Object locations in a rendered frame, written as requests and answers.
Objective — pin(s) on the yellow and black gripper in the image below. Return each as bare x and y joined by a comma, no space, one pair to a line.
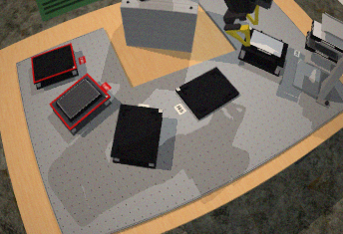
230,28

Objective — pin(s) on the grey slotted shelf rack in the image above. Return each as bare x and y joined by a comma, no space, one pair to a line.
309,76

